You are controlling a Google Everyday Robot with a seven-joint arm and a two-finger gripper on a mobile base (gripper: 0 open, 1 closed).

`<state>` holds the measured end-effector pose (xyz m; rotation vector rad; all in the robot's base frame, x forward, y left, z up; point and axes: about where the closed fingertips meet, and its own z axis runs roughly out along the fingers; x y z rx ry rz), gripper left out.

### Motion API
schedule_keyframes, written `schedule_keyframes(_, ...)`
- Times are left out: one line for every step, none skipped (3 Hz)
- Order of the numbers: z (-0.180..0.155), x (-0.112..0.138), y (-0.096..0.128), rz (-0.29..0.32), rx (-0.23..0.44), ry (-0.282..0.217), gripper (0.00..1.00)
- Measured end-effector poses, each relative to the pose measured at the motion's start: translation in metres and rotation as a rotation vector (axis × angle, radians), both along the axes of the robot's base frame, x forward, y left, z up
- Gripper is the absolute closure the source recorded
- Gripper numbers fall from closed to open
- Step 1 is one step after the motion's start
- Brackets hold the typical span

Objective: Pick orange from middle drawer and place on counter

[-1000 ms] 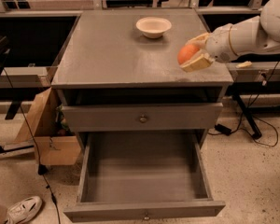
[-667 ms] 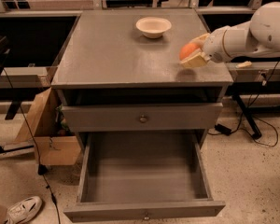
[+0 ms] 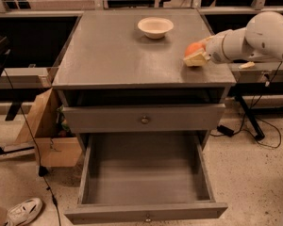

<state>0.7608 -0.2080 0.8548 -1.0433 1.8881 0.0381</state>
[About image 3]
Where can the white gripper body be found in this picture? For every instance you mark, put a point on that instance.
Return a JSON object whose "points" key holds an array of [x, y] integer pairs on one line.
{"points": [[214, 50]]}

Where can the orange fruit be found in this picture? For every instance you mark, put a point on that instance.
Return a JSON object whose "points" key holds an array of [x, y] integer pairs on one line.
{"points": [[193, 47]]}

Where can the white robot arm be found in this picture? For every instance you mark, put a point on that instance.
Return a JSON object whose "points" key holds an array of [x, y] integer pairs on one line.
{"points": [[261, 39]]}

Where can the grey top drawer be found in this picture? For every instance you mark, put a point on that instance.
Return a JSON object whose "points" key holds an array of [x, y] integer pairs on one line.
{"points": [[127, 118]]}

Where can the grey wooden drawer cabinet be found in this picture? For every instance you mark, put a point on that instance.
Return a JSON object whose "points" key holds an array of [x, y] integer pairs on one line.
{"points": [[110, 62]]}

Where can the brass top drawer knob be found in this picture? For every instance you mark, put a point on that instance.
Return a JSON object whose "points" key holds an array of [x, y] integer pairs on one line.
{"points": [[144, 119]]}

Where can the grey open middle drawer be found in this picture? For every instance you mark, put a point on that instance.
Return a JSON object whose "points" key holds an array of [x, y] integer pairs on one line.
{"points": [[129, 175]]}

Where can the yellow foam scrap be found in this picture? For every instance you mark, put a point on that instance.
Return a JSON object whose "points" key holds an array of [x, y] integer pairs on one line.
{"points": [[246, 65]]}

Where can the black table leg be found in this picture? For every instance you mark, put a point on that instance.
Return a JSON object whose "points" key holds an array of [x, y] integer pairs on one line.
{"points": [[259, 134]]}

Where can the brown cardboard box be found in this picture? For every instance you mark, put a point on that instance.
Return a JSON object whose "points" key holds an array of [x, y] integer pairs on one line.
{"points": [[41, 131]]}

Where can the white sneaker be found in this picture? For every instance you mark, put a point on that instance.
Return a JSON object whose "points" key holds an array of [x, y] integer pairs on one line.
{"points": [[24, 212]]}

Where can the black power adapter with cable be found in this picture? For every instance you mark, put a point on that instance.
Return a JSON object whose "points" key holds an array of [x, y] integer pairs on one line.
{"points": [[224, 131]]}

